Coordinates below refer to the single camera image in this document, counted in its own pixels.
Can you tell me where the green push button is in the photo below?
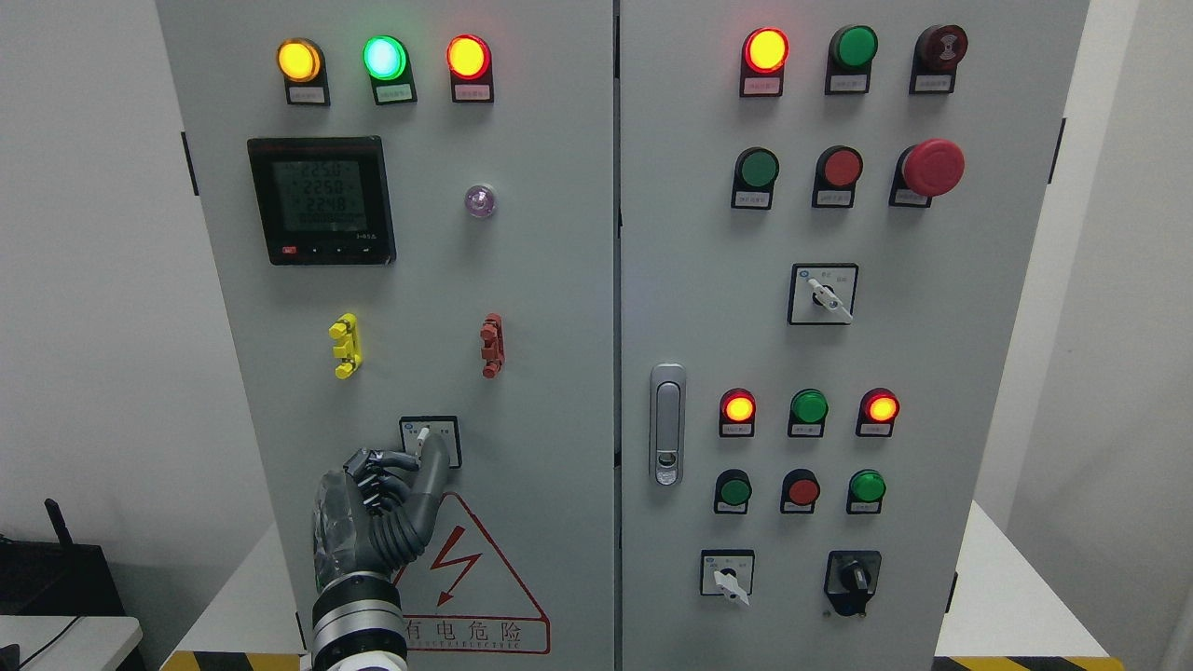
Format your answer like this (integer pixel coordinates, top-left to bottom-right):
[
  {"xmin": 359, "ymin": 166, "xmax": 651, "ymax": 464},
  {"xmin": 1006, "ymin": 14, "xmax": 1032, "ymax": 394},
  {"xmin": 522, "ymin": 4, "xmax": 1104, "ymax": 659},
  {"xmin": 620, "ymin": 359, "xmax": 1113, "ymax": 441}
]
[
  {"xmin": 824, "ymin": 24, "xmax": 878, "ymax": 96},
  {"xmin": 713, "ymin": 469, "xmax": 753, "ymax": 515},
  {"xmin": 846, "ymin": 469, "xmax": 888, "ymax": 515}
]

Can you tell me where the red terminal connector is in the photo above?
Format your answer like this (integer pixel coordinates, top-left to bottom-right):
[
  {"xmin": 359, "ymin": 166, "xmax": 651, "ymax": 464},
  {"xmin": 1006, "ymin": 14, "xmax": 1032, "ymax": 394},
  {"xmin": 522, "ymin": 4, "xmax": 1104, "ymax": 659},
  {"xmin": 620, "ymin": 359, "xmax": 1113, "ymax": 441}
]
[{"xmin": 480, "ymin": 313, "xmax": 503, "ymax": 378}]

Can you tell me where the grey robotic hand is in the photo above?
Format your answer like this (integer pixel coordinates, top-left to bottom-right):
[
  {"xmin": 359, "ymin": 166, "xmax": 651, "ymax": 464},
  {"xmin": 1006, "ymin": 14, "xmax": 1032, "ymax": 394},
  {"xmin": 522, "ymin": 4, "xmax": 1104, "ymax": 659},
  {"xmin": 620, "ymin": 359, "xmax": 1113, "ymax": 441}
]
[{"xmin": 313, "ymin": 433, "xmax": 453, "ymax": 592}]

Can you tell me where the dark red buzzer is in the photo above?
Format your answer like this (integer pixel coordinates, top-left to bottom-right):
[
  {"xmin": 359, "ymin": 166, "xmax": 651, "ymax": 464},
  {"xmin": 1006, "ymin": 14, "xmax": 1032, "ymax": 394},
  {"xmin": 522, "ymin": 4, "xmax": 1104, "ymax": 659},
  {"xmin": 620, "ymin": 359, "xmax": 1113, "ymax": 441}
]
[{"xmin": 909, "ymin": 24, "xmax": 968, "ymax": 96}]

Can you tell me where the clear round lamp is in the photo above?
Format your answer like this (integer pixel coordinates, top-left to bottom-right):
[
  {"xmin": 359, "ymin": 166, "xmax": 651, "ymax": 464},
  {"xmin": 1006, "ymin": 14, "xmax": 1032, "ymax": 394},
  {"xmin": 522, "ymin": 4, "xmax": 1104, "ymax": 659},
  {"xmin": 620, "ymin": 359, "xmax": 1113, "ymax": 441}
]
[{"xmin": 464, "ymin": 184, "xmax": 497, "ymax": 218}]

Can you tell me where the red lit indicator lower right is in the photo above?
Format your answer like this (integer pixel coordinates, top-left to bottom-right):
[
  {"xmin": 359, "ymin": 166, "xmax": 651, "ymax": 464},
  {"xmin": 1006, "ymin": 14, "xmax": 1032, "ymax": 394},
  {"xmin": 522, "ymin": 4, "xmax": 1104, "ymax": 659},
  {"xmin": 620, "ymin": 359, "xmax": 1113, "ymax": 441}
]
[{"xmin": 854, "ymin": 388, "xmax": 900, "ymax": 438}]

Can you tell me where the black device with antenna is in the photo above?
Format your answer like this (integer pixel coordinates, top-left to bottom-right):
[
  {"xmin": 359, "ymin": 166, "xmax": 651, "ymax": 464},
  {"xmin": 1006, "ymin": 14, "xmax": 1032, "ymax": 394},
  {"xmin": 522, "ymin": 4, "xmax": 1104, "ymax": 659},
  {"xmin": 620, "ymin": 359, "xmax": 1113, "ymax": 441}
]
[{"xmin": 1, "ymin": 500, "xmax": 125, "ymax": 617}]

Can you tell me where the grey left cabinet door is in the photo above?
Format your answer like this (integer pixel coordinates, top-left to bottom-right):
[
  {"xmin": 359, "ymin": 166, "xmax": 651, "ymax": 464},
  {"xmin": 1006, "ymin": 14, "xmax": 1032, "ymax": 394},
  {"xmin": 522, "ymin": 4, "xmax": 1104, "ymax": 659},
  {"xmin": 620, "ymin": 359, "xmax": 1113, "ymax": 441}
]
[{"xmin": 157, "ymin": 1, "xmax": 616, "ymax": 670}]

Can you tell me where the grey cabinet door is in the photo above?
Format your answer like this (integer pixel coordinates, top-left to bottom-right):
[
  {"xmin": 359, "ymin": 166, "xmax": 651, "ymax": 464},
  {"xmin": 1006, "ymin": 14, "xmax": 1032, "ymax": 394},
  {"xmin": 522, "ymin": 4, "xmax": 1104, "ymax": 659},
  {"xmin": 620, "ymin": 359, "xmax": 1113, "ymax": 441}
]
[
  {"xmin": 157, "ymin": 1, "xmax": 616, "ymax": 670},
  {"xmin": 619, "ymin": 1, "xmax": 1090, "ymax": 670}
]

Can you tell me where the yellow terminal connector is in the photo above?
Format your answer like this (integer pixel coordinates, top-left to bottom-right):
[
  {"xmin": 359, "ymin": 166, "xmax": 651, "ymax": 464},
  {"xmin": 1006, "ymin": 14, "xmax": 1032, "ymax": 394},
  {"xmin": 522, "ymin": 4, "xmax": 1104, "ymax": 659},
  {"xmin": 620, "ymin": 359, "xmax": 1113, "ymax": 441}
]
[{"xmin": 328, "ymin": 313, "xmax": 363, "ymax": 378}]

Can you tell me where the green push button second row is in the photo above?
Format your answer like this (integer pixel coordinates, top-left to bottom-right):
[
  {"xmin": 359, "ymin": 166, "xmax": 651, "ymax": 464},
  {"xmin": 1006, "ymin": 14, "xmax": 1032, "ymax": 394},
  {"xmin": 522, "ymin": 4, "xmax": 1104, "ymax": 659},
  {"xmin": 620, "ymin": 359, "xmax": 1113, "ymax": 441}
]
[{"xmin": 730, "ymin": 147, "xmax": 780, "ymax": 210}]

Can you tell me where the green push button lower left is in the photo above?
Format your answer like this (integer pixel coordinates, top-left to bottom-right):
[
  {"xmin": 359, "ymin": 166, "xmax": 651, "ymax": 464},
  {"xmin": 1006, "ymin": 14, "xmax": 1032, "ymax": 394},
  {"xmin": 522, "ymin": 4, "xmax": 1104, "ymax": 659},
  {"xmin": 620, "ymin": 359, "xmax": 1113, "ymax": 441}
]
[{"xmin": 713, "ymin": 469, "xmax": 753, "ymax": 515}]

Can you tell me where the black rotary switch bottom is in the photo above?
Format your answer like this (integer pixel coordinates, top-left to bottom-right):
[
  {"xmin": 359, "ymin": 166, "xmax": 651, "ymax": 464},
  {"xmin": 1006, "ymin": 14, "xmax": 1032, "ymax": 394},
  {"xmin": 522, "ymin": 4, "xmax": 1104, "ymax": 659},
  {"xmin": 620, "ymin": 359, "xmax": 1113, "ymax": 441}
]
[{"xmin": 823, "ymin": 550, "xmax": 882, "ymax": 617}]

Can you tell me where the silver door lock handle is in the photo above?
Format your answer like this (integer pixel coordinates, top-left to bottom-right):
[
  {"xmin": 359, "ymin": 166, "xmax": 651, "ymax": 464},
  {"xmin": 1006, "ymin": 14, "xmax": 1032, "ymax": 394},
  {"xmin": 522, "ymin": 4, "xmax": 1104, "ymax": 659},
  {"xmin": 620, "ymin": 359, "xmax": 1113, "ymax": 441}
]
[{"xmin": 651, "ymin": 363, "xmax": 687, "ymax": 486}]

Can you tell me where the white rotary switch bottom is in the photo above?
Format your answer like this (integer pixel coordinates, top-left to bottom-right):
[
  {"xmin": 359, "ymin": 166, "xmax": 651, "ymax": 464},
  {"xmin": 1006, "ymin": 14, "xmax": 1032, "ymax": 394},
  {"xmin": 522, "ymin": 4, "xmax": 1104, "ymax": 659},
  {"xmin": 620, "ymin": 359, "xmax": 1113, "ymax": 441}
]
[{"xmin": 700, "ymin": 549, "xmax": 758, "ymax": 608}]

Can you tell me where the green push button top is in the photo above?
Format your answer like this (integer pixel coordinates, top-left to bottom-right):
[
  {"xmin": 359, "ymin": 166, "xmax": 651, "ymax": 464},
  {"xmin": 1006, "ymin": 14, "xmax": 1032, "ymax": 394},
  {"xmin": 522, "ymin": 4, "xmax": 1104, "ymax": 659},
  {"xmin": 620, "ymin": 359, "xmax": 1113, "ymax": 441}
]
[{"xmin": 824, "ymin": 24, "xmax": 878, "ymax": 96}]

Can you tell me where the yellow indicator light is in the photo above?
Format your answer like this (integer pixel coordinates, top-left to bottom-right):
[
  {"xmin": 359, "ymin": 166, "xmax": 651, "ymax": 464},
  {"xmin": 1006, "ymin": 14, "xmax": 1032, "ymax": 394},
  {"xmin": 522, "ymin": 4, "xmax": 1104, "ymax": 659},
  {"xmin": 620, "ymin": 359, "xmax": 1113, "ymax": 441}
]
[{"xmin": 276, "ymin": 38, "xmax": 330, "ymax": 106}]

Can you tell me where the green push button lower right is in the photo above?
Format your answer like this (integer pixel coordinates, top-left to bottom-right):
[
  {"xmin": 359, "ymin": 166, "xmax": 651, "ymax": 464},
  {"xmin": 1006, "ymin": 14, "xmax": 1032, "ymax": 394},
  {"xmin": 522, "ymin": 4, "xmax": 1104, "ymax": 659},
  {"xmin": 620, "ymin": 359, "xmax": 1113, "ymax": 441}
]
[{"xmin": 846, "ymin": 469, "xmax": 888, "ymax": 515}]

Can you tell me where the white rotary light switch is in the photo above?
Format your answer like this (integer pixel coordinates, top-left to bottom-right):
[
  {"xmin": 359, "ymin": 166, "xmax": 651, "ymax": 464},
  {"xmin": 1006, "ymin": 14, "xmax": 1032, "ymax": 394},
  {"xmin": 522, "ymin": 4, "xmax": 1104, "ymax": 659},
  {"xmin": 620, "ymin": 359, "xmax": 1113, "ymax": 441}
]
[{"xmin": 400, "ymin": 415, "xmax": 463, "ymax": 469}]

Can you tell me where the red lit indicator light left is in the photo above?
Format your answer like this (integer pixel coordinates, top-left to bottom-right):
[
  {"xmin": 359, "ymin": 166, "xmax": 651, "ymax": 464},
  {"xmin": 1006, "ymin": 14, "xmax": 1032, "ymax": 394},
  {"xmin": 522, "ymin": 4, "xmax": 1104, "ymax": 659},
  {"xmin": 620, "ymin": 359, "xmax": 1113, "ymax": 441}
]
[{"xmin": 445, "ymin": 33, "xmax": 495, "ymax": 103}]

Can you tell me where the green indicator lower middle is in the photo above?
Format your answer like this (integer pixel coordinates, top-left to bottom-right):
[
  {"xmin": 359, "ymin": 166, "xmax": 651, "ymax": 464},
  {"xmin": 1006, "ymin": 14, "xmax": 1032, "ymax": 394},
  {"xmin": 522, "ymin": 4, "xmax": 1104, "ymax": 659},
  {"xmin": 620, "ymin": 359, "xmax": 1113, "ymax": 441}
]
[{"xmin": 787, "ymin": 388, "xmax": 830, "ymax": 438}]

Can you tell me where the white side table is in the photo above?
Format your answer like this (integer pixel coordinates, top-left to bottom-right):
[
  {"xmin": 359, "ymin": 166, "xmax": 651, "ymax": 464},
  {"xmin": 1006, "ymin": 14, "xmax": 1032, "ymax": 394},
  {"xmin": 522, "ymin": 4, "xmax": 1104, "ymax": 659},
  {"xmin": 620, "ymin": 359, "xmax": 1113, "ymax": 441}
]
[{"xmin": 1, "ymin": 616, "xmax": 144, "ymax": 670}]

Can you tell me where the grey right cabinet door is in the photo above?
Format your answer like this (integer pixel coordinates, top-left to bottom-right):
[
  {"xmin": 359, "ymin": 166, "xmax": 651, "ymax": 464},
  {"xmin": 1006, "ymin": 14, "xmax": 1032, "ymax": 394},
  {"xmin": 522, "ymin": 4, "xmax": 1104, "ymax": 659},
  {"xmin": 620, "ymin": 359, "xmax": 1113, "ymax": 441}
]
[{"xmin": 619, "ymin": 1, "xmax": 1090, "ymax": 670}]

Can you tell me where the red push button second row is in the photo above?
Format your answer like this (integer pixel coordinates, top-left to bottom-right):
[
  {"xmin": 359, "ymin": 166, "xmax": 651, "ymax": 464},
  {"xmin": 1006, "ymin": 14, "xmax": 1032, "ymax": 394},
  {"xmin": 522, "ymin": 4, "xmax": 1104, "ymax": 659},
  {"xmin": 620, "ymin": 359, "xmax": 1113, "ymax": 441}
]
[{"xmin": 811, "ymin": 144, "xmax": 864, "ymax": 209}]

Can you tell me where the white cabinet platform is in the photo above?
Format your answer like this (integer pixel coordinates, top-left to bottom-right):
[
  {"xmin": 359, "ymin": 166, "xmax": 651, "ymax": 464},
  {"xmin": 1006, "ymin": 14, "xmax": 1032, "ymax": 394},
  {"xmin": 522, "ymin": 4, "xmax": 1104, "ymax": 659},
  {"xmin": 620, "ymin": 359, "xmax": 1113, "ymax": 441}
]
[{"xmin": 163, "ymin": 505, "xmax": 1121, "ymax": 670}]

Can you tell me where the white rotary switch upper right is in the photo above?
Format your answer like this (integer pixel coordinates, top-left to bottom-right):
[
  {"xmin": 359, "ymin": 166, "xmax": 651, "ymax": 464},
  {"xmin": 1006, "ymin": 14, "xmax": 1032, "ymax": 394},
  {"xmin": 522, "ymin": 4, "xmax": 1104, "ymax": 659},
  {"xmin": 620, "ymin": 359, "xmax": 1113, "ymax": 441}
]
[{"xmin": 789, "ymin": 263, "xmax": 859, "ymax": 324}]

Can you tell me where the black digital power meter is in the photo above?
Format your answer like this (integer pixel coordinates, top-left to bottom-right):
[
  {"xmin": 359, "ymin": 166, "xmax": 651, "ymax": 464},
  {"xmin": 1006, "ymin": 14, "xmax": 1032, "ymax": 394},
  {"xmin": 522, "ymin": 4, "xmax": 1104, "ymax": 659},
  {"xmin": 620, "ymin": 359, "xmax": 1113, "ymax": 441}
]
[{"xmin": 247, "ymin": 135, "xmax": 397, "ymax": 267}]

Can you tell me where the red emergency stop button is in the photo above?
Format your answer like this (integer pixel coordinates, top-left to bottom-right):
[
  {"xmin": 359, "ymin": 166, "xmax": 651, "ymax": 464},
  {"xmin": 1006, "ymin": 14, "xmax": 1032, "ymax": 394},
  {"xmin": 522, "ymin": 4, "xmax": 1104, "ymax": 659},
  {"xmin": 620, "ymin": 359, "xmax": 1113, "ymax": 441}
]
[{"xmin": 889, "ymin": 138, "xmax": 966, "ymax": 209}]

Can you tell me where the green lit indicator light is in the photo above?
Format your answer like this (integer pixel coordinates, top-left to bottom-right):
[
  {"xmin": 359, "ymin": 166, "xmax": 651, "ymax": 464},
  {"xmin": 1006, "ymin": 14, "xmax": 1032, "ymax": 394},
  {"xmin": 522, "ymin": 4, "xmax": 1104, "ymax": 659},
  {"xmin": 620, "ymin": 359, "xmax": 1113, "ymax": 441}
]
[{"xmin": 361, "ymin": 33, "xmax": 418, "ymax": 105}]

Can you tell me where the red push button lower middle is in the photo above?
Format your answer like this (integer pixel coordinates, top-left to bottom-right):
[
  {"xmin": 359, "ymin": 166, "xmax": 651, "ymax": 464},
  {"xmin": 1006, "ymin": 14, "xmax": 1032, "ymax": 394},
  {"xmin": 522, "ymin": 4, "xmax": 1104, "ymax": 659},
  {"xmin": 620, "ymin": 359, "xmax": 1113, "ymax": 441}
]
[{"xmin": 779, "ymin": 468, "xmax": 821, "ymax": 515}]

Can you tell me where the red electric warning sticker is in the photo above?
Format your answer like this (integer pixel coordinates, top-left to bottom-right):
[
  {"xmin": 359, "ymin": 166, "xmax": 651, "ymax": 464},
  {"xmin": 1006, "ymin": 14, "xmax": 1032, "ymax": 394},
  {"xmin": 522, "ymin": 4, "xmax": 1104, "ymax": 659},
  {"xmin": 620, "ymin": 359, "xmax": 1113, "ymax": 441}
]
[{"xmin": 392, "ymin": 492, "xmax": 551, "ymax": 655}]

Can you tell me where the red lit indicator lower left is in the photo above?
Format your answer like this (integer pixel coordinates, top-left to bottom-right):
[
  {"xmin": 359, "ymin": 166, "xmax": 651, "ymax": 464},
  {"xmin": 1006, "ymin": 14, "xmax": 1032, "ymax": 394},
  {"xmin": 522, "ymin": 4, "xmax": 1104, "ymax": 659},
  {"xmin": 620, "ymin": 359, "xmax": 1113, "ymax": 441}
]
[{"xmin": 719, "ymin": 388, "xmax": 758, "ymax": 438}]

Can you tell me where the red lit indicator top right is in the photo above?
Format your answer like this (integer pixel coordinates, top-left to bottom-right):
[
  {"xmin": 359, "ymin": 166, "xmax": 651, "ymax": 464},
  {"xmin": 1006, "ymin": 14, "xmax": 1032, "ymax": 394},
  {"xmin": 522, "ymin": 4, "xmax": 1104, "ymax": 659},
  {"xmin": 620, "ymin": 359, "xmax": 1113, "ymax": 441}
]
[{"xmin": 740, "ymin": 26, "xmax": 789, "ymax": 98}]

